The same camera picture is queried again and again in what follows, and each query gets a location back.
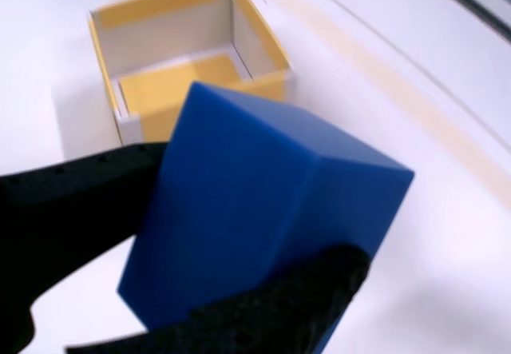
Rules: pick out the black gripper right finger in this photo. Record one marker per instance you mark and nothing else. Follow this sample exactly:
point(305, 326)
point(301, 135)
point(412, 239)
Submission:
point(279, 314)

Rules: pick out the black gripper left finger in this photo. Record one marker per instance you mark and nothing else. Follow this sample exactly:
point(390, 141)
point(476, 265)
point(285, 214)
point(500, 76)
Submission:
point(60, 210)

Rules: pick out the blue cube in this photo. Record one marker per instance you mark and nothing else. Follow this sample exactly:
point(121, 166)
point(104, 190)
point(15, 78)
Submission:
point(239, 190)

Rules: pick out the yellow cardboard box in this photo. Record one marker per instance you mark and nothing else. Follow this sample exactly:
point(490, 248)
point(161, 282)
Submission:
point(159, 90)

